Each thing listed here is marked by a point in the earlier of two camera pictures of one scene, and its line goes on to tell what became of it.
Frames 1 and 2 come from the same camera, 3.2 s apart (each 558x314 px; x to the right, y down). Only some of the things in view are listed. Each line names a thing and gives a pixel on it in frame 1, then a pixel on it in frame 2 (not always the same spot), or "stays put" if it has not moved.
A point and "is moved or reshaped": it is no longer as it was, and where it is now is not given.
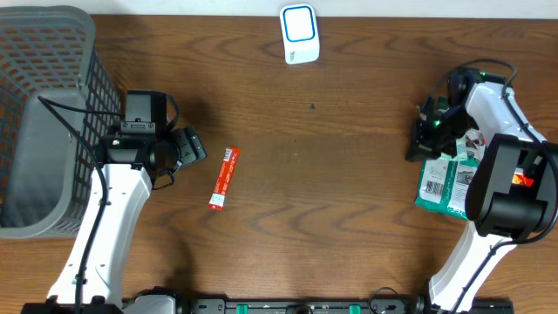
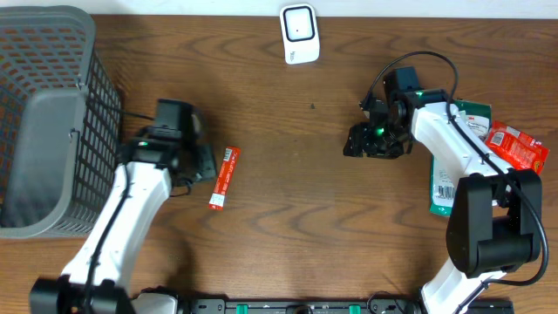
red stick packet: (229, 162) stays put
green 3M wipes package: (445, 182) is moved or reshaped
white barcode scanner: (300, 35) stays put
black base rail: (323, 306) stays put
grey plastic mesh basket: (58, 98) stays put
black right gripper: (422, 148) -> (360, 135)
